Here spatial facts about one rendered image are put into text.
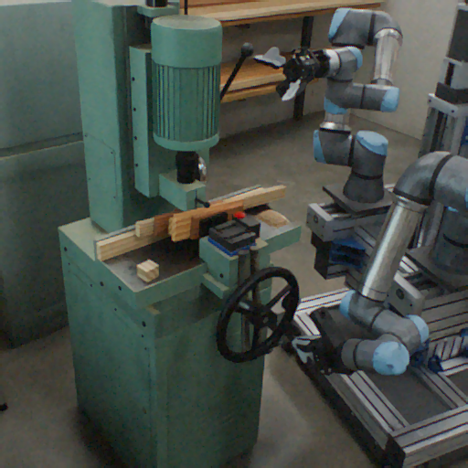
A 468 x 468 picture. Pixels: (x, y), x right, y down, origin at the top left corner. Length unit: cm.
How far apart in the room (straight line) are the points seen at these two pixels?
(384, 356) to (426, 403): 95
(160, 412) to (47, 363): 96
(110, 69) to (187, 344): 80
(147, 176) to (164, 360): 53
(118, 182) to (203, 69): 48
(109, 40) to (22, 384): 152
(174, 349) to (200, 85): 74
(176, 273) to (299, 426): 105
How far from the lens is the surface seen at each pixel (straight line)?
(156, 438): 197
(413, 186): 149
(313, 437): 244
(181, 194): 168
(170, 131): 158
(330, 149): 219
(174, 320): 169
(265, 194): 194
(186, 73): 152
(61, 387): 263
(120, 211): 187
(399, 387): 240
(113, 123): 176
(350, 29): 219
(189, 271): 163
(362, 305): 156
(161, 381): 181
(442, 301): 195
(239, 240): 158
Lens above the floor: 182
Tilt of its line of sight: 30 degrees down
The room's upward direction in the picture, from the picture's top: 3 degrees clockwise
